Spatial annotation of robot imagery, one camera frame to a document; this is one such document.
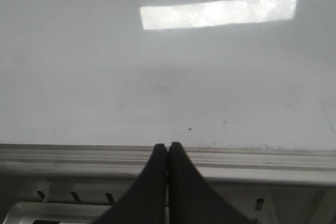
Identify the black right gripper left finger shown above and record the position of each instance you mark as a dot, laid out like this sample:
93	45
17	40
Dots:
144	202

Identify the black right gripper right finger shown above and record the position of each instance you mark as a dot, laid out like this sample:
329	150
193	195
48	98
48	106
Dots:
191	199

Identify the white whiteboard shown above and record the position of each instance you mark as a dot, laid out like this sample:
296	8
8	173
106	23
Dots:
206	73

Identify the grey aluminium whiteboard frame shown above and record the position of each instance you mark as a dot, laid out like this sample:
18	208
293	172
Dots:
297	167

